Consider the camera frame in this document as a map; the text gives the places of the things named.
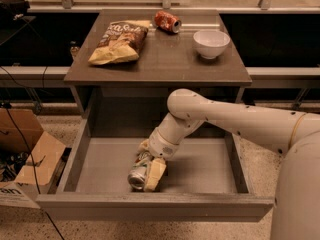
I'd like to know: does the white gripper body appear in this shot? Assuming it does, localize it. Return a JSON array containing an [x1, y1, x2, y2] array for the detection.
[[148, 128, 178, 159]]

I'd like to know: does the red soda can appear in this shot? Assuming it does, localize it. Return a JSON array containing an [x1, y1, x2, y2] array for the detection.
[[154, 10, 182, 34]]

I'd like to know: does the green white 7up can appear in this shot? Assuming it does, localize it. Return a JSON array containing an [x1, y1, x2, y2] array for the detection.
[[127, 151, 153, 191]]

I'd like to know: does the black cable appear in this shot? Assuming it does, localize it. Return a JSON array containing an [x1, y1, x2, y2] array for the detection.
[[0, 65, 67, 240]]

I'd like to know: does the white ceramic bowl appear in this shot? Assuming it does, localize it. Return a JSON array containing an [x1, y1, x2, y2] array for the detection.
[[193, 30, 231, 59]]

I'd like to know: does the brown yellow chip bag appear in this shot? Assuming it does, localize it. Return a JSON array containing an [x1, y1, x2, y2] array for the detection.
[[88, 20, 151, 65]]

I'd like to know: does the grey cabinet counter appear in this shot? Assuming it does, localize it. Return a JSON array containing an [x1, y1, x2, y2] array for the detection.
[[64, 8, 251, 110]]

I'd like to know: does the open cardboard box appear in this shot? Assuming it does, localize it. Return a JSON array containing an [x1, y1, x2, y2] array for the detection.
[[0, 108, 66, 209]]

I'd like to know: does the black bag on desk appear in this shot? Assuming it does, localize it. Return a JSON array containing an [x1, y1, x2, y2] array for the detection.
[[0, 0, 30, 24]]

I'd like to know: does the open grey top drawer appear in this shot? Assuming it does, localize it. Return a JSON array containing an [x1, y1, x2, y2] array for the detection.
[[36, 89, 275, 223]]

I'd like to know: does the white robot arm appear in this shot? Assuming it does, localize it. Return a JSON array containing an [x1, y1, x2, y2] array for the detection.
[[141, 89, 320, 240]]

